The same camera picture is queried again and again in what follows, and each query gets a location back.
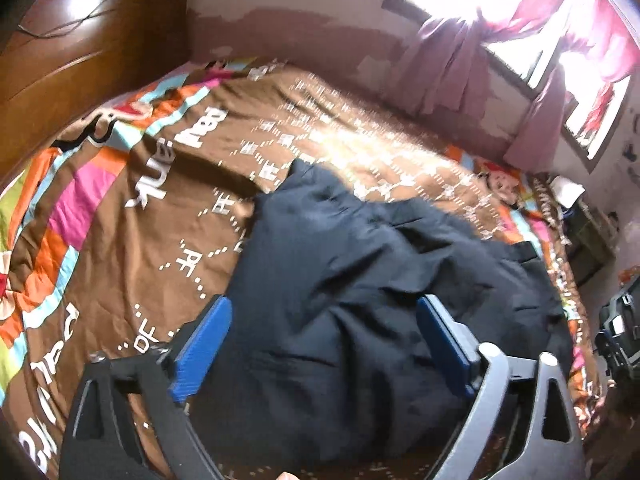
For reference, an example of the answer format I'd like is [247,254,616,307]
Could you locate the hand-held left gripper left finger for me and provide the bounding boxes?
[59,295,233,480]

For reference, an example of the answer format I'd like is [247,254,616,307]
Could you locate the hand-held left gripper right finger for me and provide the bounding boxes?
[416,295,586,480]

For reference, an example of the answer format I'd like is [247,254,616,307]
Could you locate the dark navy jacket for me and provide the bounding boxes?
[192,159,575,466]

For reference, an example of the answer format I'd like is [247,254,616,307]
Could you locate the dark storage shelf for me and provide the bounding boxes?
[565,195,618,281]

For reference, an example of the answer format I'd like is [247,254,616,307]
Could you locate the brown printed blanket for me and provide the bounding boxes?
[0,57,601,480]

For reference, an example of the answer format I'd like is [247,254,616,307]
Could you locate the pink curtain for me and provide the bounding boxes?
[505,0,633,161]
[395,0,596,116]

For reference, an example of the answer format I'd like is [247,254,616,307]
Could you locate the window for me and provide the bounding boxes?
[382,0,636,173]

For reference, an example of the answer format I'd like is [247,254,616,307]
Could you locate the wooden headboard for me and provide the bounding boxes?
[0,0,193,176]

